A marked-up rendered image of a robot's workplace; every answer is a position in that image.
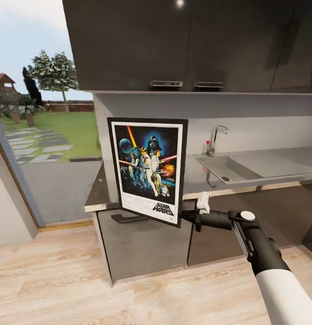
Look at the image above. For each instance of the dishwasher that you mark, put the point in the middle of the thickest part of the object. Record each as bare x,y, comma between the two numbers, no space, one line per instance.
136,245

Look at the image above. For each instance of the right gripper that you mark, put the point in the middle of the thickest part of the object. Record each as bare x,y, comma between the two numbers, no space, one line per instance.
193,216

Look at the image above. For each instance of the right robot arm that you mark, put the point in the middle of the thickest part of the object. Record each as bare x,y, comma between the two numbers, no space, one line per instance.
286,301

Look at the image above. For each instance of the drop in sink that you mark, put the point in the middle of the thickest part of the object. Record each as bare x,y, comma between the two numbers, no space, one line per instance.
240,168

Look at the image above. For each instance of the poster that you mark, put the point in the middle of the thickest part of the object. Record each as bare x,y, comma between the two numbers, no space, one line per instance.
149,156

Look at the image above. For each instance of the fixed window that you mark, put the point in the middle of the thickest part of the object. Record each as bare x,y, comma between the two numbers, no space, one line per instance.
49,135

